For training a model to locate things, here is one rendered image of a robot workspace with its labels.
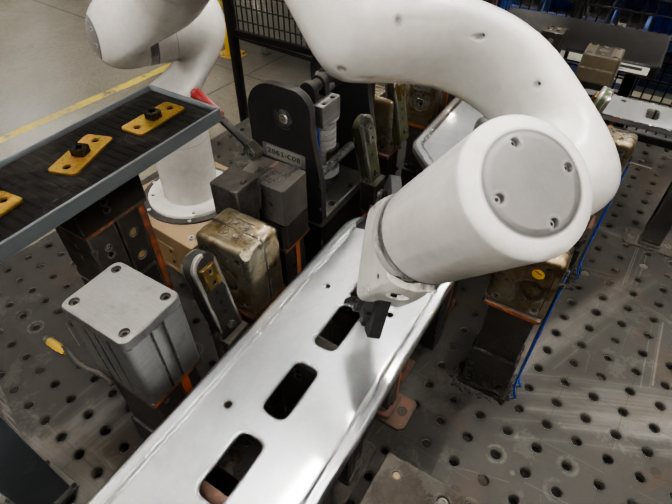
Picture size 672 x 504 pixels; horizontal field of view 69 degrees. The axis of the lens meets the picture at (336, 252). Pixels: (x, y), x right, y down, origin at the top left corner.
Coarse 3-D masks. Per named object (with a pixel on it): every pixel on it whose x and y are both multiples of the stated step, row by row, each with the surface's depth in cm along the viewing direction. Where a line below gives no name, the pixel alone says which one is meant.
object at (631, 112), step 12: (612, 96) 105; (612, 108) 101; (624, 108) 101; (636, 108) 101; (648, 108) 101; (660, 108) 101; (612, 120) 100; (624, 120) 98; (636, 120) 98; (648, 120) 98; (660, 120) 98; (660, 132) 96
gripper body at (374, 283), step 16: (368, 224) 49; (368, 240) 47; (368, 256) 46; (368, 272) 46; (384, 272) 42; (368, 288) 46; (384, 288) 43; (400, 288) 41; (416, 288) 41; (400, 304) 47
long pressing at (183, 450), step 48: (432, 144) 91; (336, 240) 72; (288, 288) 65; (336, 288) 66; (288, 336) 60; (384, 336) 60; (240, 384) 55; (336, 384) 55; (384, 384) 56; (192, 432) 51; (240, 432) 51; (288, 432) 51; (336, 432) 51; (144, 480) 48; (192, 480) 48; (240, 480) 48; (288, 480) 48; (336, 480) 49
